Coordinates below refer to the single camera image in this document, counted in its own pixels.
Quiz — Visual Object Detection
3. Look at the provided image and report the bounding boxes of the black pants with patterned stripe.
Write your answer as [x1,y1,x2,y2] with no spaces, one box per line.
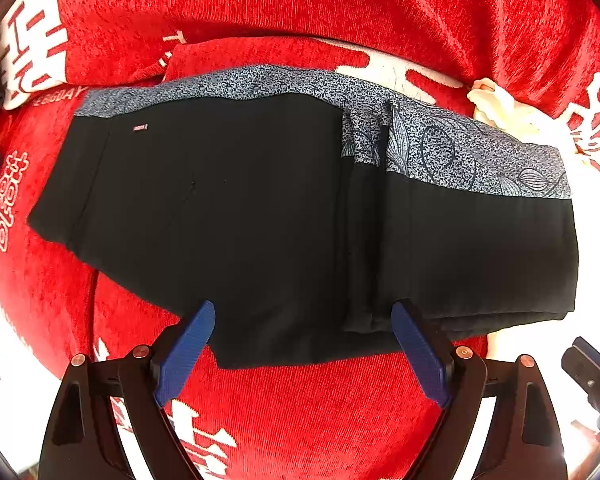
[28,65,578,368]

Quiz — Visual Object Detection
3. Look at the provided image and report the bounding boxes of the peach satin blanket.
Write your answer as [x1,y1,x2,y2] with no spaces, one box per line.
[467,78,582,155]

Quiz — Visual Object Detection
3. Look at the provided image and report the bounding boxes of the red sofa cover with characters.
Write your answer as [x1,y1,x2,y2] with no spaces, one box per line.
[0,0,600,479]

